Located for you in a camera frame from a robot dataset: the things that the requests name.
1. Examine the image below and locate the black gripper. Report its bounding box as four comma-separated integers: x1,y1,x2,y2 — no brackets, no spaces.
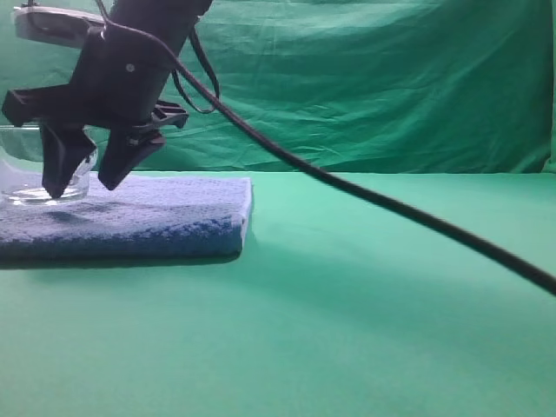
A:
2,1,212,199

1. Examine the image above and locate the transparent glass cup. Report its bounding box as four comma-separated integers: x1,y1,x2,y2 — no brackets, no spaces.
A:
1,125,97,205

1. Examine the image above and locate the folded blue towel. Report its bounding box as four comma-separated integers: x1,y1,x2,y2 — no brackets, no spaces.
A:
1,175,253,262

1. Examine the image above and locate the green backdrop cloth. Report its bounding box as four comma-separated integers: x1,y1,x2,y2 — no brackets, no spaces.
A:
0,0,556,175

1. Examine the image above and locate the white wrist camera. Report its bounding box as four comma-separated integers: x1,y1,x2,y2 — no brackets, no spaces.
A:
12,3,104,49

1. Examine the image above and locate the thin black cable loop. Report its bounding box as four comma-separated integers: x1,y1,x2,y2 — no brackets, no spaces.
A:
171,30,221,116

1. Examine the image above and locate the thick black cable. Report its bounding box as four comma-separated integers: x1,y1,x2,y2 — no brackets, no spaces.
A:
96,0,556,298

